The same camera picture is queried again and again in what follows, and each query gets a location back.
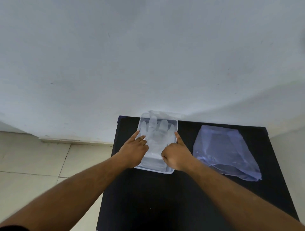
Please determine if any black sleeve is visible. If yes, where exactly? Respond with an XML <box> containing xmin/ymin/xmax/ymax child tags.
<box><xmin>0</xmin><ymin>225</ymin><xmax>29</xmax><ymax>231</ymax></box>

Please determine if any clear plastic glove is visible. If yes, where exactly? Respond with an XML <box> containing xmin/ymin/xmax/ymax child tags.
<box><xmin>139</xmin><ymin>110</ymin><xmax>178</xmax><ymax>167</ymax></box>

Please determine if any person's right hand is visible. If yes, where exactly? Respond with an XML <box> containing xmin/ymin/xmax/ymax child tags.
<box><xmin>161</xmin><ymin>132</ymin><xmax>196</xmax><ymax>172</ymax></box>

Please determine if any person's left forearm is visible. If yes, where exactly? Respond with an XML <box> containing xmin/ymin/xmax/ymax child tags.
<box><xmin>0</xmin><ymin>152</ymin><xmax>127</xmax><ymax>231</ymax></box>

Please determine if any person's left hand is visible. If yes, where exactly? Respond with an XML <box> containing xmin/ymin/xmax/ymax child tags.
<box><xmin>117</xmin><ymin>130</ymin><xmax>149</xmax><ymax>169</ymax></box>

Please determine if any pile of clear plastic sheets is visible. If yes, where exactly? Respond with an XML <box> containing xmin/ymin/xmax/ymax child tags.
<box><xmin>193</xmin><ymin>125</ymin><xmax>262</xmax><ymax>182</ymax></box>

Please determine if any person's right forearm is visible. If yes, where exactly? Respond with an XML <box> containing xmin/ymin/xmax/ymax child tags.
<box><xmin>184</xmin><ymin>158</ymin><xmax>305</xmax><ymax>231</ymax></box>

